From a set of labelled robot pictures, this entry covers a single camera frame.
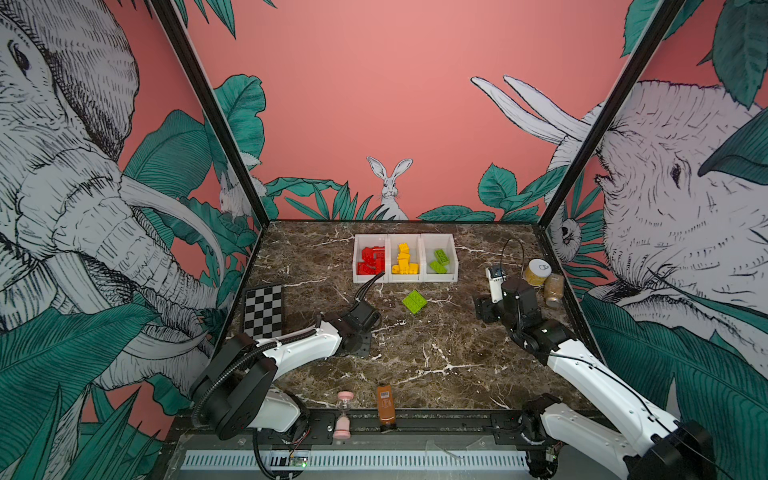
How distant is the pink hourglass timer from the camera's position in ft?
2.40

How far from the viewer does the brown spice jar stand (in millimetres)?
975

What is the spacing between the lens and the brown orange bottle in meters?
0.74

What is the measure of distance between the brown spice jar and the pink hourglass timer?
27.7 inches

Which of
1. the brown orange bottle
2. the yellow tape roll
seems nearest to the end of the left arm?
the brown orange bottle
